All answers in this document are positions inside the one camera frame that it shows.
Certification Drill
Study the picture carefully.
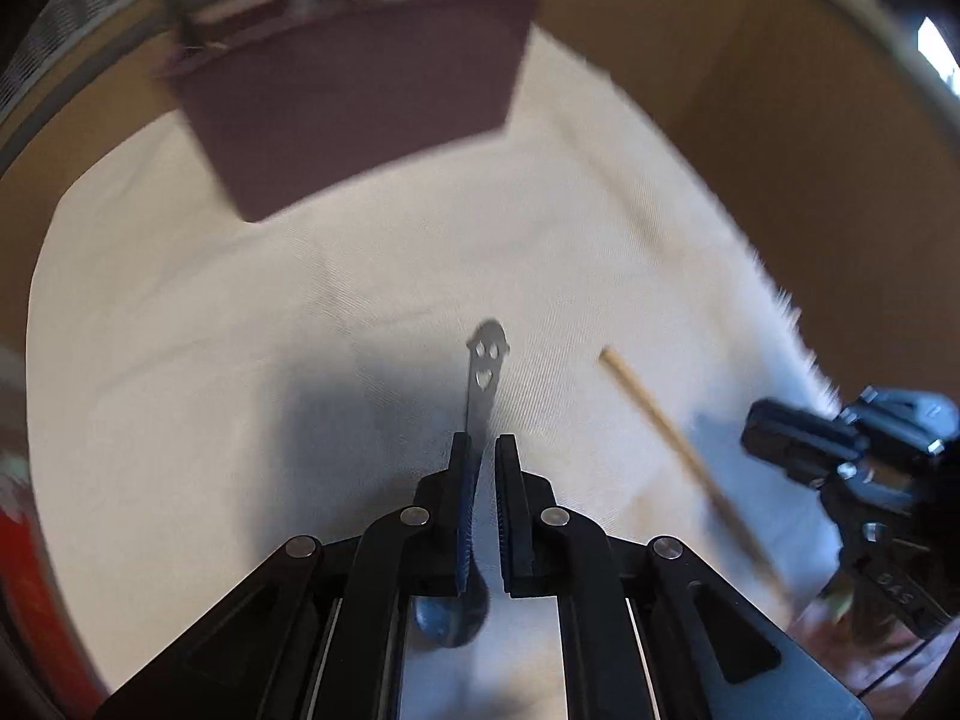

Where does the cream tablecloth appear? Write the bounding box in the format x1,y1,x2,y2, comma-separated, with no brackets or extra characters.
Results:
26,22,848,720

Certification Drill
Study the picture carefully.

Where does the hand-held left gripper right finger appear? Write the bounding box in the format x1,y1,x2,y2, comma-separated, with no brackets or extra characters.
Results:
493,433,875,720

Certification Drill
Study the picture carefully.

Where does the purple utensil holder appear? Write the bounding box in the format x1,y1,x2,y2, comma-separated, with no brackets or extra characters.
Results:
157,0,542,224

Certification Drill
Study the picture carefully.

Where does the wooden kitchen cabinet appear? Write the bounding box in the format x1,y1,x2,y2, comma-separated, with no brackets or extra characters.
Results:
0,0,960,466

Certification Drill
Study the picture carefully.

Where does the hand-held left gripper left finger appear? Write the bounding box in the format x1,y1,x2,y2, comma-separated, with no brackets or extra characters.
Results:
94,431,481,720

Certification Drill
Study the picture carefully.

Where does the wooden chopstick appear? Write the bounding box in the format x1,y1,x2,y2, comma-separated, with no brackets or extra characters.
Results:
598,347,792,601

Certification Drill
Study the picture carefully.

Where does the red box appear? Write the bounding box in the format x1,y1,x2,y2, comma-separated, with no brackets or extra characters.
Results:
0,499,46,646

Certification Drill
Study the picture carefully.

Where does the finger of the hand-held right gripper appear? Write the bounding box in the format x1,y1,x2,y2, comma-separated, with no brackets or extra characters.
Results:
741,427,842,484
750,400,863,460

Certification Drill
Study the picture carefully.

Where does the long grey cabinet vent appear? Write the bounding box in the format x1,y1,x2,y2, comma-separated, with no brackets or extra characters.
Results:
0,0,188,113

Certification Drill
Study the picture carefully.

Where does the metal spoon cutout handle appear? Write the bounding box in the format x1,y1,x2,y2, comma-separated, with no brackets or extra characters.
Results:
411,319,511,650

